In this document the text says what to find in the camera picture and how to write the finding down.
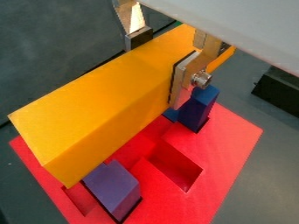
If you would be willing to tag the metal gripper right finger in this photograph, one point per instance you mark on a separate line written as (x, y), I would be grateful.
(188, 70)

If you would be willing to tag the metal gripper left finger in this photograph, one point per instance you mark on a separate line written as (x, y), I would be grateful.
(138, 32)

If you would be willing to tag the long yellow block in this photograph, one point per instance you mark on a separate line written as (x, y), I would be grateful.
(82, 122)

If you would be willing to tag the red board with slots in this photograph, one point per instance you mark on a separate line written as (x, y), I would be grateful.
(186, 171)

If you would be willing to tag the left blue block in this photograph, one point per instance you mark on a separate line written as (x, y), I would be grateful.
(194, 112)

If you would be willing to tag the purple block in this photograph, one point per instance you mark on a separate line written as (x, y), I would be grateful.
(116, 189)

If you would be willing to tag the black angle bracket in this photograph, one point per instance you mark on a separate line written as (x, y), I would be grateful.
(278, 88)

